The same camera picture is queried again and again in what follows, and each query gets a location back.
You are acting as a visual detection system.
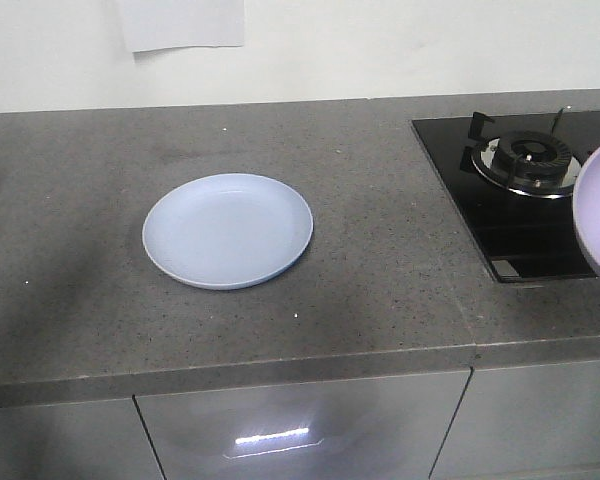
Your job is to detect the grey glossy cabinet door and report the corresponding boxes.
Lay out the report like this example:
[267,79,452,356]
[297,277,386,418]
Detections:
[137,370,469,479]

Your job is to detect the black glass gas hob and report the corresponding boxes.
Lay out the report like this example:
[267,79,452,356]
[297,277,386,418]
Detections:
[413,111,600,283]

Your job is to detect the gas burner with pan support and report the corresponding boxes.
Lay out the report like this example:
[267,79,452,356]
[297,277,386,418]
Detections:
[460,105,585,200]

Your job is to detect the grey left cabinet door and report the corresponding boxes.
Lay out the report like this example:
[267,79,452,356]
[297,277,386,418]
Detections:
[0,398,163,479]

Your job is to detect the grey right cabinet door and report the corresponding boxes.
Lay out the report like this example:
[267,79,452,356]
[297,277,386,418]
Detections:
[432,360,600,479]

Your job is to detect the light blue plastic plate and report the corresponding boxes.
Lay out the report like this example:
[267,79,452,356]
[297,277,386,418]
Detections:
[142,173,314,290]

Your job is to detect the white paper sheet on wall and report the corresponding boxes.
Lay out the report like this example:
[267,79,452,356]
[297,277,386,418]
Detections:
[116,0,245,53]

